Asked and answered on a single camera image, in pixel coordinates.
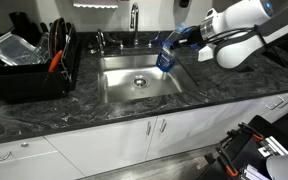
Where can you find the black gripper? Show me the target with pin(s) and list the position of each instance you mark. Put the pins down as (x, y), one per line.
(191, 36)

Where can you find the clear bottle with blue liquid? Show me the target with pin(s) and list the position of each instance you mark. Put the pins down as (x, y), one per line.
(166, 58)

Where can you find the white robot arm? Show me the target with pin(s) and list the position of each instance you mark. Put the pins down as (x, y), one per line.
(230, 37)

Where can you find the stainless steel sink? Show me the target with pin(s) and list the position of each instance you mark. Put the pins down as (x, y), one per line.
(123, 78)

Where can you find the black soap dispenser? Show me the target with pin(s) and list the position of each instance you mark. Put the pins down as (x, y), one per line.
(184, 3)

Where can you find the chrome faucet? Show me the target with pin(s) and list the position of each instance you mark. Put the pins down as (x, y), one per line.
(134, 22)

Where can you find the dark plate in rack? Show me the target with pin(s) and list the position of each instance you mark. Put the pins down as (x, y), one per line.
(57, 37)

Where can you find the black robot cart with clamps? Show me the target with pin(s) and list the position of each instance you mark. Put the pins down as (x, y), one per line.
(255, 151)

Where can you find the white lower cabinets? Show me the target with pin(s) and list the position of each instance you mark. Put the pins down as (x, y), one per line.
(80, 153)

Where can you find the clear glass baking dish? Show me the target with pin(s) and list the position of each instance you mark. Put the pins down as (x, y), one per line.
(15, 51)

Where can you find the black dish rack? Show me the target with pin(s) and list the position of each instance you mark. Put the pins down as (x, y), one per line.
(35, 81)

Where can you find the orange handled utensil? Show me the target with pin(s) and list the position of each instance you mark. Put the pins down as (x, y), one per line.
(55, 61)

